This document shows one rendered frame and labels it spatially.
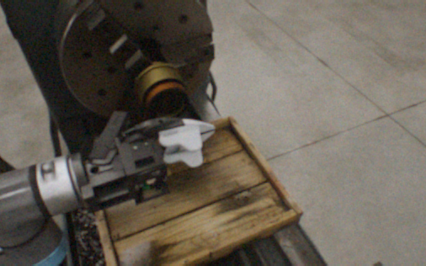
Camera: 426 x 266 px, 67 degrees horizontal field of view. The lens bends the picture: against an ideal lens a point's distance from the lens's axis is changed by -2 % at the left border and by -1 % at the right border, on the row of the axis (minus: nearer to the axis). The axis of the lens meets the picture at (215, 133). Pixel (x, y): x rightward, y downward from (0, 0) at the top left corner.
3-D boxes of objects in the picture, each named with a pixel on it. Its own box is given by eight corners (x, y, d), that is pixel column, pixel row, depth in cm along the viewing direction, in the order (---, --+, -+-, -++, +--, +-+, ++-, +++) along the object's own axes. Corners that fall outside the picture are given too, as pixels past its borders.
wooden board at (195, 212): (87, 172, 73) (82, 161, 70) (231, 125, 83) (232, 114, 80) (119, 303, 53) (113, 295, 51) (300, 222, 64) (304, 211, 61)
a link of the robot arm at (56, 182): (53, 184, 49) (32, 149, 43) (84, 174, 50) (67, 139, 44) (59, 226, 44) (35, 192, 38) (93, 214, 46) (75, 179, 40)
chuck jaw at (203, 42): (153, 38, 67) (206, 23, 70) (157, 59, 70) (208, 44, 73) (171, 66, 60) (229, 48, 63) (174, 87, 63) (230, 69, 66)
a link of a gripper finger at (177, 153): (226, 162, 51) (170, 181, 49) (210, 136, 55) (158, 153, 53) (226, 148, 49) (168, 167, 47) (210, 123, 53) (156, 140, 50)
